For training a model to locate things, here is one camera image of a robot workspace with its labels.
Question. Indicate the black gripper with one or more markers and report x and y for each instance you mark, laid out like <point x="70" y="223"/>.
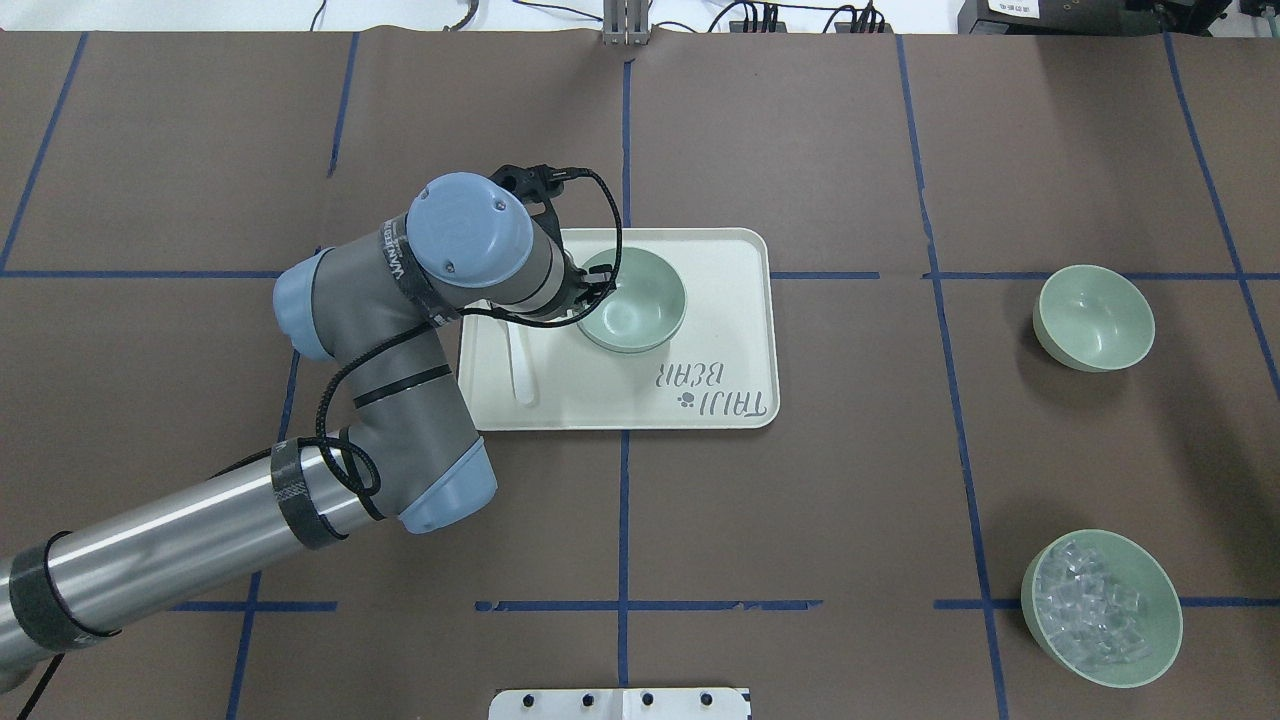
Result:
<point x="577" y="287"/>

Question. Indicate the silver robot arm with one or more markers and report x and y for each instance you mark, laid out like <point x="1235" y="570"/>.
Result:
<point x="393" y="436"/>

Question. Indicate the white plastic spoon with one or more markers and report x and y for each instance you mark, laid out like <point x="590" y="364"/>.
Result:
<point x="521" y="368"/>

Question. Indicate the cream bear serving tray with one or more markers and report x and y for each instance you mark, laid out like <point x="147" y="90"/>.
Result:
<point x="720" y="371"/>

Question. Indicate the empty green bowl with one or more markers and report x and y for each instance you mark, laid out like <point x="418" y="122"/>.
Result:
<point x="1093" y="320"/>

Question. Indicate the green bowl with ice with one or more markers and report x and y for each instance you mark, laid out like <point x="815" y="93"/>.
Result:
<point x="1161" y="614"/>

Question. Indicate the clear ice cubes pile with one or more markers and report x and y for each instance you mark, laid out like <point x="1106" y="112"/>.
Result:
<point x="1088" y="615"/>

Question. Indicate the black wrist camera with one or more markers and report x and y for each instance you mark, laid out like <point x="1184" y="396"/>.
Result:
<point x="538" y="185"/>

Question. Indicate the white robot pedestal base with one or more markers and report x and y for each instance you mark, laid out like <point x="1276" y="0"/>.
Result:
<point x="623" y="703"/>

